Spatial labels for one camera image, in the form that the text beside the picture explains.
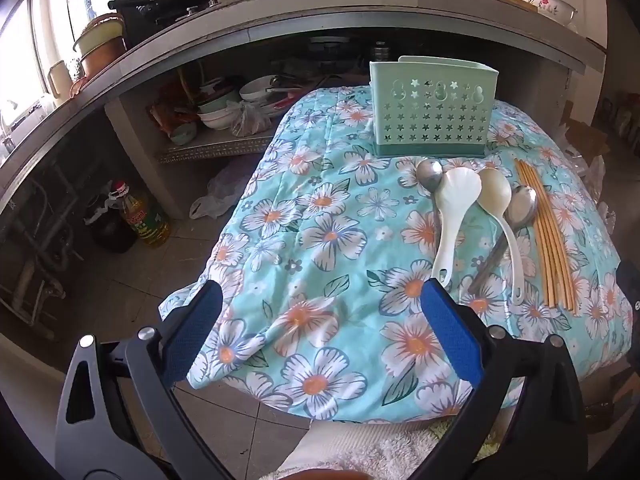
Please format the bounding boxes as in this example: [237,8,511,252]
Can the white towel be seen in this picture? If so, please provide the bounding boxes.
[272,422,501,480]

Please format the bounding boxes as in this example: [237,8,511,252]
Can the metal shelf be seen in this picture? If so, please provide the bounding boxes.
[155,130,281,163]

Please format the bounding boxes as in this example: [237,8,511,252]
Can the concrete kitchen counter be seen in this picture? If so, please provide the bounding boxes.
[0,0,608,196]

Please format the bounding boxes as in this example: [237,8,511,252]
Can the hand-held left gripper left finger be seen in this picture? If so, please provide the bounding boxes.
[54,280,236,480]

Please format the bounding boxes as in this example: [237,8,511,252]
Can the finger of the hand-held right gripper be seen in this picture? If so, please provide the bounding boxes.
[616,259,640,333]

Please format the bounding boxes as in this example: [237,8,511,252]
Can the cream plastic ladle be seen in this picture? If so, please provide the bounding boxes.
[476,167,526,306]

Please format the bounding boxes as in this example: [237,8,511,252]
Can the pile of bowls and dishes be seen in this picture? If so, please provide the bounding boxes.
[195,74,301,133]

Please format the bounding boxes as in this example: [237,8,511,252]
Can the black appliance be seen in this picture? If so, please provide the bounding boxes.
[107,0,151,48]

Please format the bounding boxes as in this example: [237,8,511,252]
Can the small metal spoon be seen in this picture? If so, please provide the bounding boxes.
[416,159,444,195]

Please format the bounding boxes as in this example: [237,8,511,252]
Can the cream and copper pot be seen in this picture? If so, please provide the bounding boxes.
[72,12,128,81]

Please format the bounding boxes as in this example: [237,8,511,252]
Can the cream mug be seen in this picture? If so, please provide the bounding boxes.
[46,60,73,101]

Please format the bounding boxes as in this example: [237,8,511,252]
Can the yellow cooking oil bottle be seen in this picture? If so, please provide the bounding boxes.
[111,180,172,248]

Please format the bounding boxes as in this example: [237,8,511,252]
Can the small clear plastic bag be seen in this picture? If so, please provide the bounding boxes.
[227,100,273,138]

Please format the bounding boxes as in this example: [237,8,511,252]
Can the green star-pattern utensil holder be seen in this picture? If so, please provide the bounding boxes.
[369,56,500,158]

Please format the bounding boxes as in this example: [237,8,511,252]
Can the floral turquoise blanket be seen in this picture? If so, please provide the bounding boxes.
[159,86,633,423]

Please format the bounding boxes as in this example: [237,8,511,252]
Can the metal pipes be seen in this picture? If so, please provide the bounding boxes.
[0,195,76,341]

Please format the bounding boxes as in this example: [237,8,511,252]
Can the bundle of wooden chopsticks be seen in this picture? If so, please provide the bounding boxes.
[514,157,581,317]

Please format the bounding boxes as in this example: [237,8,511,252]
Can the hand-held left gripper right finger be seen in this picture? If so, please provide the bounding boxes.
[410,277,588,480]

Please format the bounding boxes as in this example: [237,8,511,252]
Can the gas stove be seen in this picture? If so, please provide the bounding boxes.
[135,0,351,26]

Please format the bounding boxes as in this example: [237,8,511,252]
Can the cardboard box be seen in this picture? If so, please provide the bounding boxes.
[560,100,613,161]

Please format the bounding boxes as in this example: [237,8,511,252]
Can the white plastic bag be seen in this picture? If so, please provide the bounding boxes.
[189,162,261,220]

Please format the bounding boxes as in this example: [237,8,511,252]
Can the white shell-shaped rice paddle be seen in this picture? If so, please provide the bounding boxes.
[430,167,483,291]

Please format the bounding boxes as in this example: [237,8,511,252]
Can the dark plastic bottle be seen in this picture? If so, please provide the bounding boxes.
[82,192,138,253]

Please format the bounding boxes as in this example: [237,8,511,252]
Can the white floral enamel bowl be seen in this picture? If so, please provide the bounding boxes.
[507,0,578,28]

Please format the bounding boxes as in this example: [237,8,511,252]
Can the large metal spoon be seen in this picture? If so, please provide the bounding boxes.
[467,185,538,293]

